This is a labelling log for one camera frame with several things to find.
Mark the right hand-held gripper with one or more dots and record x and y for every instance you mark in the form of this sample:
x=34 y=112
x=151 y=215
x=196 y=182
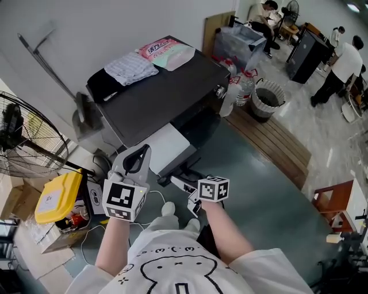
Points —
x=212 y=191

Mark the pink green plastic packet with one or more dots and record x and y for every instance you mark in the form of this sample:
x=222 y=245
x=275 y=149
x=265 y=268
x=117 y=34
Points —
x=169 y=56

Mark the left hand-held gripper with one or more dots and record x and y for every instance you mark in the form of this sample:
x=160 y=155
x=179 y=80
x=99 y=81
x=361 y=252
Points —
x=119 y=195

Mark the large cardboard box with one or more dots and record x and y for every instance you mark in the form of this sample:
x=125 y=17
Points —
x=20 y=201

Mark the black cabinet table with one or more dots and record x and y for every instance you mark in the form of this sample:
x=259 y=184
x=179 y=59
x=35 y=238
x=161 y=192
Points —
x=161 y=97

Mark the person's white trousers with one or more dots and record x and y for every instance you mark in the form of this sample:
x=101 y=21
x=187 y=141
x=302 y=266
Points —
x=166 y=222

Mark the black cabinet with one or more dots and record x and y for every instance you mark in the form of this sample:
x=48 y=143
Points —
x=307 y=57

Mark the black waist pouch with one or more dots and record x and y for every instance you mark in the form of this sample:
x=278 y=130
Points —
x=208 y=241

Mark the yellow lidded bin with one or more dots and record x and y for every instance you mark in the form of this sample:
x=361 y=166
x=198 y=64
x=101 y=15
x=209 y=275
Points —
x=57 y=198

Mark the person's right forearm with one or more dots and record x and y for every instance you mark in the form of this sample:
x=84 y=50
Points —
x=227 y=235

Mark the person's white shoe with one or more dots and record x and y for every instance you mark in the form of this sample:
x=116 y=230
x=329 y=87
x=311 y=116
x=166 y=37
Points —
x=168 y=209
x=192 y=224

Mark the checked folded cloth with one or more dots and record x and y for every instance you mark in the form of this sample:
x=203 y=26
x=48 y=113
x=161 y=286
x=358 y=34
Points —
x=130 y=69

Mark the silver washing machine knob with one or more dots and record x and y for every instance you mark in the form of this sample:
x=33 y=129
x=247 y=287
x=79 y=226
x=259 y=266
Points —
x=220 y=92

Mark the person's left forearm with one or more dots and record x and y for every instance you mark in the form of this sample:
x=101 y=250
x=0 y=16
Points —
x=112 y=247

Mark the red can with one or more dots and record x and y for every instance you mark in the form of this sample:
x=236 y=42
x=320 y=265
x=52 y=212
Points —
x=78 y=220

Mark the flat cardboard box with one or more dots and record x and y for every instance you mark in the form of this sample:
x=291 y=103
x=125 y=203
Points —
x=66 y=241

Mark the trash bin with white liner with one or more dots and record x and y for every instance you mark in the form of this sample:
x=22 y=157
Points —
x=267 y=100

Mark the black folded cloth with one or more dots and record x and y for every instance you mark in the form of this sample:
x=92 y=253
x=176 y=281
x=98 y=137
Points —
x=103 y=86

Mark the small black standing fan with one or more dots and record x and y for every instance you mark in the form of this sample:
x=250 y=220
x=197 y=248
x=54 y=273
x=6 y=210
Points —
x=291 y=13

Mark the person's white printed shirt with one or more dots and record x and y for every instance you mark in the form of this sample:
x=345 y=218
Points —
x=178 y=264

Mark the red-brown wooden chair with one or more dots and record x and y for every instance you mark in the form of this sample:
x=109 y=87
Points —
x=336 y=198

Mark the wooden board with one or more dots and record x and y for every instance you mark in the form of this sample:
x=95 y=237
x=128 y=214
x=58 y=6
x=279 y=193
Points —
x=215 y=31

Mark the wooden slatted platform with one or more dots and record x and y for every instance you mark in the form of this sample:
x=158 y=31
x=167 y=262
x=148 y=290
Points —
x=273 y=146

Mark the large black standing fan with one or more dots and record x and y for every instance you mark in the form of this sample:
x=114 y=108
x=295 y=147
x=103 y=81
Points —
x=11 y=120

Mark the clear plastic storage box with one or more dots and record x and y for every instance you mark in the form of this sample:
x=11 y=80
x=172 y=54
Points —
x=238 y=46

